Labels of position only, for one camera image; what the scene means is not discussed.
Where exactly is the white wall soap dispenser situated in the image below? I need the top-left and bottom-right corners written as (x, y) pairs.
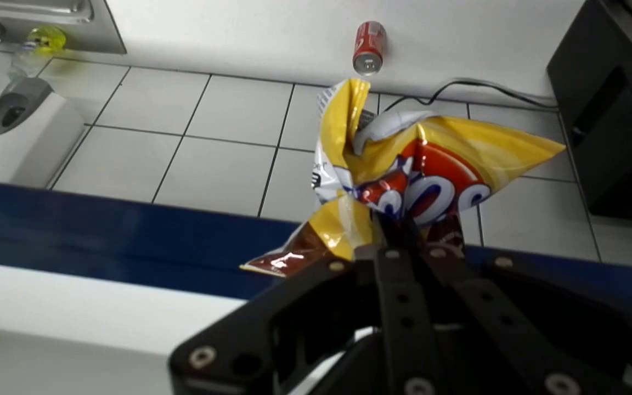
top-left (0, 77), bottom-right (82, 189)

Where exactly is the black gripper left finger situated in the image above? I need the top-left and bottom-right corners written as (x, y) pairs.
top-left (169, 247), bottom-right (404, 395)

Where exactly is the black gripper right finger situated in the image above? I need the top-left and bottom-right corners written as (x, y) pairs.
top-left (375, 217), bottom-right (632, 395)

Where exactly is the yellow snack packet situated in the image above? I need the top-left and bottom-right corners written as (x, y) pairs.
top-left (240, 79), bottom-right (564, 278)

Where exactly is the blue wall cabinet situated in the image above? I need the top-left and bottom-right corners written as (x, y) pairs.
top-left (0, 178), bottom-right (632, 316)

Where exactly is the red soda can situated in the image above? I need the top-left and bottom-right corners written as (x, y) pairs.
top-left (352, 21), bottom-right (385, 73)

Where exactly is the yellow dish soap bottle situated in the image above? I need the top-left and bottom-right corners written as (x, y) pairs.
top-left (10, 27), bottom-right (67, 77)

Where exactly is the black coffee maker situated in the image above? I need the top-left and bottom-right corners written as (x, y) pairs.
top-left (547, 0), bottom-right (632, 219)

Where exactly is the stainless steel sink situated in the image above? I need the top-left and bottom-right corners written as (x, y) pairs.
top-left (0, 0), bottom-right (125, 52)

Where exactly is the black power cord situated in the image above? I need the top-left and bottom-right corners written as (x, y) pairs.
top-left (378, 77), bottom-right (561, 114)

